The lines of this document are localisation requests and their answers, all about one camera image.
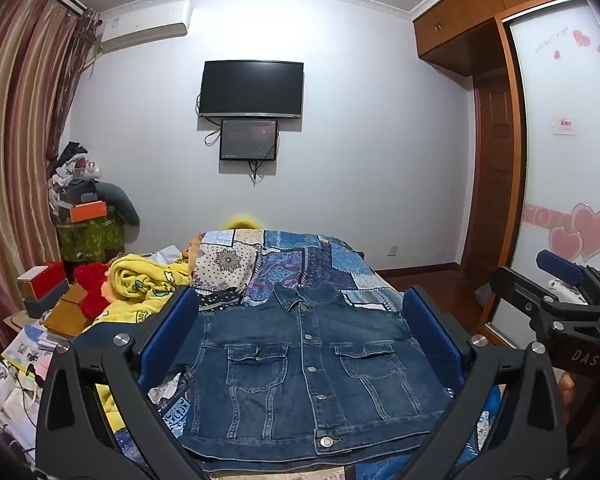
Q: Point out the yellow fluffy pillow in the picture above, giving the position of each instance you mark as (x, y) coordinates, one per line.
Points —
(241, 224)

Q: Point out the red and white box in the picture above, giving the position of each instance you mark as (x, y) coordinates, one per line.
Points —
(45, 280)

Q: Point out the white air conditioner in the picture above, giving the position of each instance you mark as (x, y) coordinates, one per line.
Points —
(147, 25)

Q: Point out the white label sticker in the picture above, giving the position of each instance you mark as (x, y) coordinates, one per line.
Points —
(564, 126)

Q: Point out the black wall television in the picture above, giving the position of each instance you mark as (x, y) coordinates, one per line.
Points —
(251, 89)

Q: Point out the blue patchwork bedspread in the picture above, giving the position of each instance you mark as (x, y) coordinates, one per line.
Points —
(310, 260)

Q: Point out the pile of papers and bags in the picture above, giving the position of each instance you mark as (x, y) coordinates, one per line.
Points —
(15, 370)

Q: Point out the white paper on floor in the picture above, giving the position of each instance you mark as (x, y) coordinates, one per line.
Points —
(483, 294)

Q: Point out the orange box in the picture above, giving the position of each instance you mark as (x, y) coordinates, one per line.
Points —
(87, 211)

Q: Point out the blue denim jacket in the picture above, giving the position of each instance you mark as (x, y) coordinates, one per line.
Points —
(300, 360)

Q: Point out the striped brown curtain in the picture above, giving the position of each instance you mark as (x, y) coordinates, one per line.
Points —
(15, 135)

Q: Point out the navy dotted cloth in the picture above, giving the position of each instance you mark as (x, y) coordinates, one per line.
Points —
(220, 299)

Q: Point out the wooden overhead cabinet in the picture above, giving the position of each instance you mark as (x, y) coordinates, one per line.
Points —
(460, 20)

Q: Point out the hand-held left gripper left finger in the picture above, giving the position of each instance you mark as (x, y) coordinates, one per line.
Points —
(168, 331)

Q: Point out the white wall socket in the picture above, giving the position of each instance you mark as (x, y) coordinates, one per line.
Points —
(393, 251)

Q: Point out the person's right hand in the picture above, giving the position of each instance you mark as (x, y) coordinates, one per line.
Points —
(567, 389)

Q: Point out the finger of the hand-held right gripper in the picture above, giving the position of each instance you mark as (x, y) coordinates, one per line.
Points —
(517, 287)
(560, 264)

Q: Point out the dark grey box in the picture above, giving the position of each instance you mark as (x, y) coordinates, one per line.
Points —
(47, 302)

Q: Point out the pile of mixed clothes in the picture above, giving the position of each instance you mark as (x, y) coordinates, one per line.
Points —
(72, 175)

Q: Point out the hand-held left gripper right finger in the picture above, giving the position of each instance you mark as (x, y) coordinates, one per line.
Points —
(431, 331)

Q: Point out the yellow cartoon blanket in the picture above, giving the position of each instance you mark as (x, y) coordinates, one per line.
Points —
(140, 280)

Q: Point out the small black wall monitor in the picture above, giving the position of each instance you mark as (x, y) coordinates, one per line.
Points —
(248, 139)

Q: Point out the red plush toy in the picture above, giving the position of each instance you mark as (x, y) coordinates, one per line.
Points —
(92, 290)

